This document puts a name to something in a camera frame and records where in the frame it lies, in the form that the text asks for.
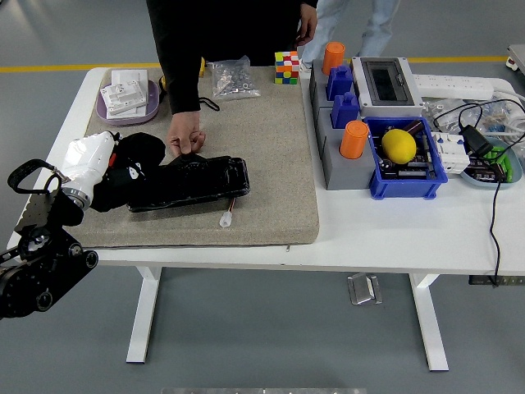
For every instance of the person in jeans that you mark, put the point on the person in jeans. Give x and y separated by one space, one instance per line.
328 20

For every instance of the silver metal floor plate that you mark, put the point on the silver metal floor plate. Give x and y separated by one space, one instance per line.
363 289

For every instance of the green terminal block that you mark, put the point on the green terminal block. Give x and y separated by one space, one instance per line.
502 158

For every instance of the white power strip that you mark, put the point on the white power strip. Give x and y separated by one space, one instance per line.
451 86

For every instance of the yellow lemon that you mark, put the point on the yellow lemon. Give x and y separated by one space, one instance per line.
398 146

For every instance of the orange cylinder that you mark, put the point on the orange cylinder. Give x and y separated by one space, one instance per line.
333 55
353 139

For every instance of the brown cylinder part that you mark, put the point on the brown cylinder part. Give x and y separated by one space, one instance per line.
413 126

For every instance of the colourful puzzle cube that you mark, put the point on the colourful puzzle cube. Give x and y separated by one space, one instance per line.
286 67

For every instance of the light blue dish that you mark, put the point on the light blue dish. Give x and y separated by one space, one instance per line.
471 177

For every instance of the clear bag of washers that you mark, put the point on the clear bag of washers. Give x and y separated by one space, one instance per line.
234 80

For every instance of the person's right hand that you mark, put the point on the person's right hand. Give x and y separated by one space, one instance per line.
184 131

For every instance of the white table leg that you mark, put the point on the white table leg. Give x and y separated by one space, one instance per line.
143 312
428 320

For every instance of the grey-brown mat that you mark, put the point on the grey-brown mat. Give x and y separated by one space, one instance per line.
266 164

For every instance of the white socket module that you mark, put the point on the white socket module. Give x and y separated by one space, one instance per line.
123 96

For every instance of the purple oval tray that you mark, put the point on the purple oval tray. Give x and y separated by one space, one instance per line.
152 111

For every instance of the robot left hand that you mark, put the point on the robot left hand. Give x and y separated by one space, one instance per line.
86 158

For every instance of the person's left hand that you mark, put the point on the person's left hand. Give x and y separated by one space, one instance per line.
309 22

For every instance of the large white switch plate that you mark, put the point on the large white switch plate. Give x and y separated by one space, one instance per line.
123 76

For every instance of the clear bags of parts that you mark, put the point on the clear bags of parts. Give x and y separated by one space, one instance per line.
439 108

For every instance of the person's right forearm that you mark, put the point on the person's right forearm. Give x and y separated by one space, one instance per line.
180 82

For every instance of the white circuit breaker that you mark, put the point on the white circuit breaker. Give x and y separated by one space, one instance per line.
449 154

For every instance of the blue plastic block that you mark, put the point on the blue plastic block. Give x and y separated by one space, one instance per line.
345 111
339 84

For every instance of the grey windowed electrical box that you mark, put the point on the grey windowed electrical box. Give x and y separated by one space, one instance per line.
385 84

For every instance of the dark circuit board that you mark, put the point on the dark circuit board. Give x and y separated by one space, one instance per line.
410 169

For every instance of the blue plastic bin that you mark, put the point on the blue plastic bin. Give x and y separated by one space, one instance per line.
404 186

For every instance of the black table control box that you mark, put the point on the black table control box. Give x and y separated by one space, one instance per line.
477 280

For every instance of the grey base block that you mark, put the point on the grey base block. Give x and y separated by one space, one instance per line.
318 88
348 172

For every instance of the grey cart with red wheel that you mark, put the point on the grey cart with red wheel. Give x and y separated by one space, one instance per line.
517 55

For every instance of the black power adapter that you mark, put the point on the black power adapter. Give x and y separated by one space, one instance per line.
476 140

